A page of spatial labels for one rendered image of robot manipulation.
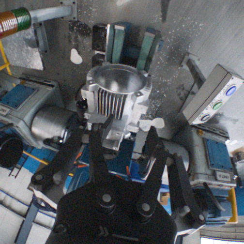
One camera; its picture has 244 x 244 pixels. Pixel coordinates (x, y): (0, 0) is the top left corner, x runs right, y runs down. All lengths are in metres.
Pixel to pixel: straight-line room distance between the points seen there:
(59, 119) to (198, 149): 0.72
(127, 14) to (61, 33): 0.32
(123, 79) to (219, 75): 0.30
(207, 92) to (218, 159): 0.48
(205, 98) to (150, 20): 0.34
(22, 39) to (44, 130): 0.43
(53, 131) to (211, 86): 0.61
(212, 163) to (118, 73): 0.61
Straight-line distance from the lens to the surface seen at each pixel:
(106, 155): 0.71
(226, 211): 0.75
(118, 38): 0.41
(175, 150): 0.60
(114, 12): 0.53
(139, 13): 0.51
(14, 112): 0.75
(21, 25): 0.40
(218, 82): 0.31
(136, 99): 0.28
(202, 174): 0.64
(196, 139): 0.71
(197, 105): 0.34
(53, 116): 0.62
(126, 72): 0.42
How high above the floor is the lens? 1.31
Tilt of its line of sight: 39 degrees down
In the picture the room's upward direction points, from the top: 163 degrees counter-clockwise
